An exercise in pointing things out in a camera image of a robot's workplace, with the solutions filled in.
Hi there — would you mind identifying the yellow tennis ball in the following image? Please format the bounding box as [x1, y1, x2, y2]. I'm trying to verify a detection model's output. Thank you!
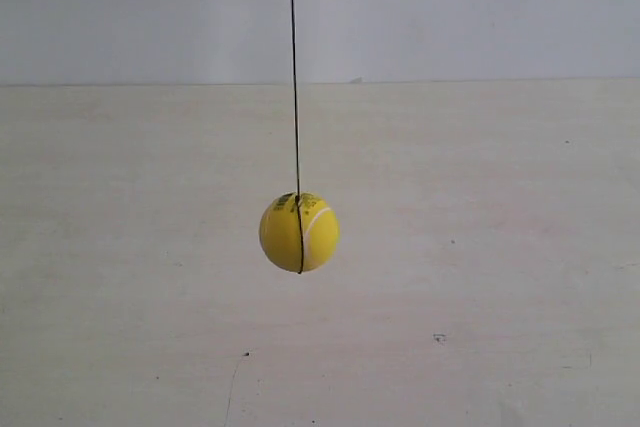
[259, 192, 340, 274]

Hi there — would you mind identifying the black hanging string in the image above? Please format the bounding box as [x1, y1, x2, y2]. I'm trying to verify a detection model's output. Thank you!
[288, 0, 306, 276]

